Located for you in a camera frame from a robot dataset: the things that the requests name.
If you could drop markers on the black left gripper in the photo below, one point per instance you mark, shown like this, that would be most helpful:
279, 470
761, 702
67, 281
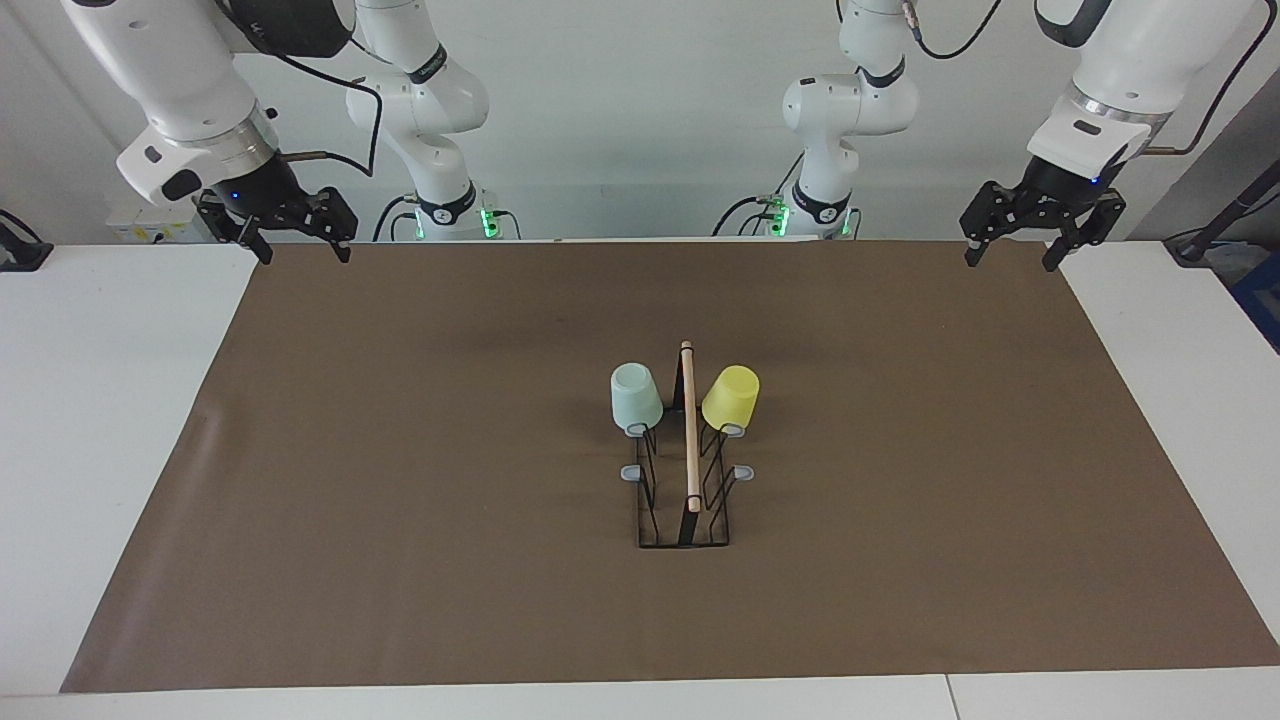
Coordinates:
1060, 190

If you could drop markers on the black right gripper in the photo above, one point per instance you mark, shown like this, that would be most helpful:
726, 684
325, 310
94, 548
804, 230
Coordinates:
265, 195

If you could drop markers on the yellow plastic cup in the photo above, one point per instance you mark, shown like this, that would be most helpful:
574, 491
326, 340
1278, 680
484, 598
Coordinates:
732, 398

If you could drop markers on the pale green plastic cup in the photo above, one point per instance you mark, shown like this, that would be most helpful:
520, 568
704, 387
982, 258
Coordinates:
637, 400

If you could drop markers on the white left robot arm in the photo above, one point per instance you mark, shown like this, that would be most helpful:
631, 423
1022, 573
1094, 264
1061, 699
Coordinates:
1130, 70

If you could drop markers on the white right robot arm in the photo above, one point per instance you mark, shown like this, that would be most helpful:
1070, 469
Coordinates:
170, 70

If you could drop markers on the white power strip box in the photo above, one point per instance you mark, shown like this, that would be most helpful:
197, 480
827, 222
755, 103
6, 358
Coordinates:
150, 228

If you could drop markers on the black stand pole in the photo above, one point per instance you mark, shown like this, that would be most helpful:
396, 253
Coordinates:
1225, 215

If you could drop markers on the blue box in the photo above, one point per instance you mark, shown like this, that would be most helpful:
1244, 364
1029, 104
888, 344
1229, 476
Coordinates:
1262, 305

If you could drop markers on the brown paper table mat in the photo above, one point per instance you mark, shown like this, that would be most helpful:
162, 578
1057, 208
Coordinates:
500, 600

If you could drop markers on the black clamp mount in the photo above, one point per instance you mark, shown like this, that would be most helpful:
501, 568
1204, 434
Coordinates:
20, 250

